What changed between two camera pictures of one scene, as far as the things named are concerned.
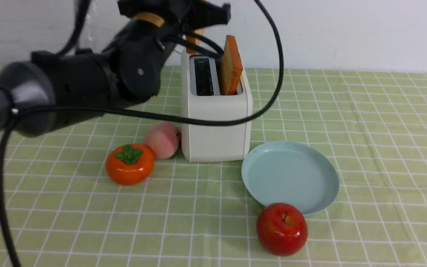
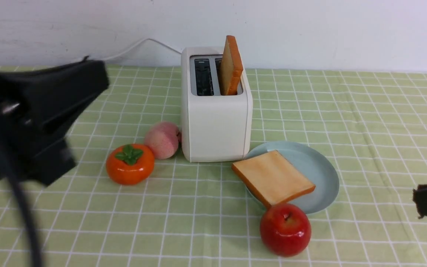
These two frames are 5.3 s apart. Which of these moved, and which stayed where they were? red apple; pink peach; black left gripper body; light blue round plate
Moved: black left gripper body
Stayed: light blue round plate; red apple; pink peach
